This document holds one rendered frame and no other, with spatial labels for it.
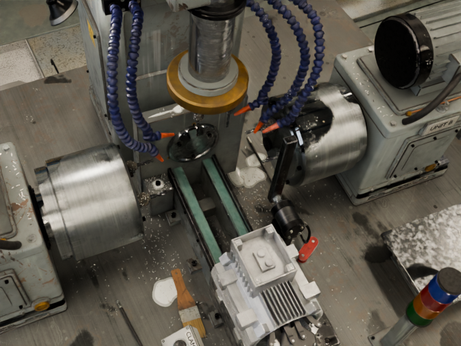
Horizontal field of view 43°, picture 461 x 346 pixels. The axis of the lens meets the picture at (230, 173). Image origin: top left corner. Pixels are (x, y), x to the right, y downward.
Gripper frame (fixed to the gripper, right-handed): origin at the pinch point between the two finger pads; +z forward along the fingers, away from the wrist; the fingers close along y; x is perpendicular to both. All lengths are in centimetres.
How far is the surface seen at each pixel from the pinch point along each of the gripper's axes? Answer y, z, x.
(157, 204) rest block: 12.5, 36.3, 26.8
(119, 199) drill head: 25.3, 28.4, -2.9
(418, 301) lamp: -27.2, -16.8, -5.4
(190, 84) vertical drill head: 5.5, 40.0, -23.0
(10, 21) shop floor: 32, 209, 136
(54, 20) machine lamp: 29, 56, -33
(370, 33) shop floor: -157, 138, 127
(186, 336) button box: 21.6, -4.8, -0.9
